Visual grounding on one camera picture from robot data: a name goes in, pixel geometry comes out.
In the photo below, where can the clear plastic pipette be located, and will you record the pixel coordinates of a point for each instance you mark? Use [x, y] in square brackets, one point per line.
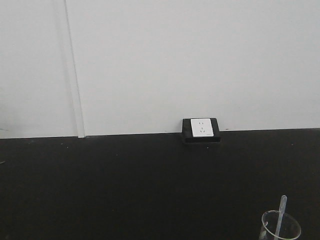
[281, 210]

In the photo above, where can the clear glass beaker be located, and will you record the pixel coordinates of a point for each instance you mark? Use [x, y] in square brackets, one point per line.
[289, 228]

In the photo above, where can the white wall power socket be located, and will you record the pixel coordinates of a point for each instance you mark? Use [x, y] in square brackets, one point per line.
[201, 127]

